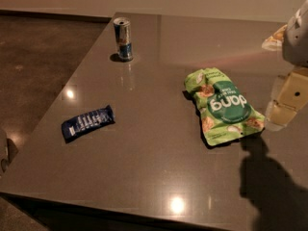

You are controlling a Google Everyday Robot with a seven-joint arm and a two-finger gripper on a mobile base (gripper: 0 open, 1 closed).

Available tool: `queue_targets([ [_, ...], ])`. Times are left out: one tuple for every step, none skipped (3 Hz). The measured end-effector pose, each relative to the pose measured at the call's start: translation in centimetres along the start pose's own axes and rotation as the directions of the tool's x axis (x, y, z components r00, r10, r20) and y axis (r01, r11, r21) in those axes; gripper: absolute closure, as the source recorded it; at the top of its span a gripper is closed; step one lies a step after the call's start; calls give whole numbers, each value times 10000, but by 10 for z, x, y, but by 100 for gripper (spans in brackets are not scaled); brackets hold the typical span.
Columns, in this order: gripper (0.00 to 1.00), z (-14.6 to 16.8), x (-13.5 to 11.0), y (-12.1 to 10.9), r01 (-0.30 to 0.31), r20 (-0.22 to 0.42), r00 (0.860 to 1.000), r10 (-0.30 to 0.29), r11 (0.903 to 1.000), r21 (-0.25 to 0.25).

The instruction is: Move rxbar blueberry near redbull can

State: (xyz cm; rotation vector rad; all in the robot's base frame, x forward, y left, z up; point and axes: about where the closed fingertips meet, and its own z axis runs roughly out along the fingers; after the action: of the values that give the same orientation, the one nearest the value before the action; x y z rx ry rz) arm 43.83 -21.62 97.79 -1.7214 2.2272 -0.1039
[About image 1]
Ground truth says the green dang chips bag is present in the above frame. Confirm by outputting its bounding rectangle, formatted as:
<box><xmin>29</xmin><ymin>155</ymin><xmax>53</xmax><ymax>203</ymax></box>
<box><xmin>184</xmin><ymin>67</ymin><xmax>265</xmax><ymax>146</ymax></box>

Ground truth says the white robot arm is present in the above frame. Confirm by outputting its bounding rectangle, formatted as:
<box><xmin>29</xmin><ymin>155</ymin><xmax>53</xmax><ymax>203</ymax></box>
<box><xmin>262</xmin><ymin>0</ymin><xmax>308</xmax><ymax>131</ymax></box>

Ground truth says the redbull can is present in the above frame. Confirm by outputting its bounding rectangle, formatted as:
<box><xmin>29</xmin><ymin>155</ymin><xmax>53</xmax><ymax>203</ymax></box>
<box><xmin>113</xmin><ymin>17</ymin><xmax>133</xmax><ymax>62</ymax></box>

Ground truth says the blue rxbar blueberry wrapper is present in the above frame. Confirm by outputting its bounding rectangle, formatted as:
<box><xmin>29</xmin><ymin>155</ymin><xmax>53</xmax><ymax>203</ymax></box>
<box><xmin>61</xmin><ymin>105</ymin><xmax>115</xmax><ymax>142</ymax></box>

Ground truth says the yellow snack bag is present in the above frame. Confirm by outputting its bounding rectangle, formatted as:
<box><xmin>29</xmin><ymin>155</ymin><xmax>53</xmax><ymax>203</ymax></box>
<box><xmin>262</xmin><ymin>25</ymin><xmax>287</xmax><ymax>51</ymax></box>

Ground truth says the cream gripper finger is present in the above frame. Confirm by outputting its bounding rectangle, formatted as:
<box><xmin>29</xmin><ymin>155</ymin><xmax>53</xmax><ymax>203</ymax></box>
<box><xmin>265</xmin><ymin>66</ymin><xmax>308</xmax><ymax>131</ymax></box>

